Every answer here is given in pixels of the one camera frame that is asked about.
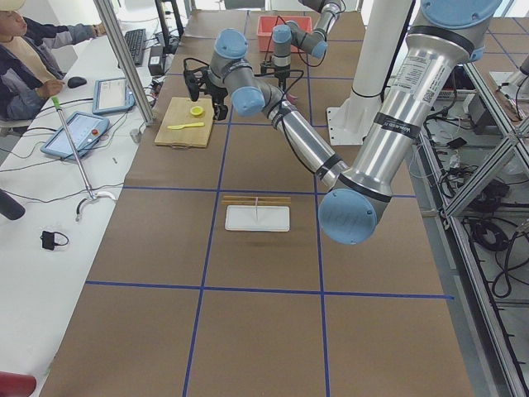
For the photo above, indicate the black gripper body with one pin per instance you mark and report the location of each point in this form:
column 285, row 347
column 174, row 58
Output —
column 216, row 92
column 281, row 73

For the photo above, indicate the pink microfiber cloth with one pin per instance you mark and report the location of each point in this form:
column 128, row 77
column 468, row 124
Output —
column 291, row 98

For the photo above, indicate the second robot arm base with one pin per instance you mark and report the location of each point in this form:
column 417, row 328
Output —
column 444, row 34

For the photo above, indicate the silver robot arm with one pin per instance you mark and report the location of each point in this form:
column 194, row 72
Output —
column 312, row 43

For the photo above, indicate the yellow lemon slices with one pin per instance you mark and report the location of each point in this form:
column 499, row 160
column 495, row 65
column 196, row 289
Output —
column 196, row 111

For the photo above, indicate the yellow plastic knife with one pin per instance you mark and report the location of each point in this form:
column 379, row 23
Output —
column 186, row 125

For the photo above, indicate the bamboo cutting board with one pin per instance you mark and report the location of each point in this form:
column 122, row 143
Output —
column 178, row 113

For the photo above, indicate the pink plastic bin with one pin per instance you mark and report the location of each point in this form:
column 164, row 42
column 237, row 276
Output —
column 268, row 35

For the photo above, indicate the black power adapter box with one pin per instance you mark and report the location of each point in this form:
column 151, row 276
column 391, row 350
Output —
column 156, row 63

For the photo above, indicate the black keyboard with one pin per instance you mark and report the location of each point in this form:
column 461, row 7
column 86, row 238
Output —
column 135, row 42

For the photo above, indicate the upper blue teach pendant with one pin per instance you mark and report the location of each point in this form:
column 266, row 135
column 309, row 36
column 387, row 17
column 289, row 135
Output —
column 112, row 95

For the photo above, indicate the blue teach pendant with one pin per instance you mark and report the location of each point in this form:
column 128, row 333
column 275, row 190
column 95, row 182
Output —
column 86, row 129
column 112, row 95

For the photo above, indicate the white rectangular tray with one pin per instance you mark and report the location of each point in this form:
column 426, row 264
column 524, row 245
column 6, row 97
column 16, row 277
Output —
column 242, row 218

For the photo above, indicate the lower blue teach pendant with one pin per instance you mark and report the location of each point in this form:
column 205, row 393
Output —
column 86, row 129

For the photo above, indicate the black computer mouse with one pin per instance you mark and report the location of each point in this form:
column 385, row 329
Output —
column 76, row 81

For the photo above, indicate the reacher grabber stick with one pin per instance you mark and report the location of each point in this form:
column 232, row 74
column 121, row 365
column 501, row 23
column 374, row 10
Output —
column 93, row 195

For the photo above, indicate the seated person in cap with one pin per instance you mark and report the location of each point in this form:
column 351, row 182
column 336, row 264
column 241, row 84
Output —
column 30, row 74

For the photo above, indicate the black bottle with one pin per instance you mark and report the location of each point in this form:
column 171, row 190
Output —
column 9, row 207

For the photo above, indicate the red bottle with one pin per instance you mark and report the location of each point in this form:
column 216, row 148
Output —
column 16, row 385

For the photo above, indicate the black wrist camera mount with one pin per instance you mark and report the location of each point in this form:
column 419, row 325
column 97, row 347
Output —
column 196, row 82
column 267, row 68

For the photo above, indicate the white pedestal column base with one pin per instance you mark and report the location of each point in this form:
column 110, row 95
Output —
column 388, row 22

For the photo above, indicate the aluminium frame post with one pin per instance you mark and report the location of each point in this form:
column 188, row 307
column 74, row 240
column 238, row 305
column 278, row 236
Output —
column 120, row 49

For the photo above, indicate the small black strap buckle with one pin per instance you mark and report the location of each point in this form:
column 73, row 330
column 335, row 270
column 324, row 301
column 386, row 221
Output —
column 51, row 240

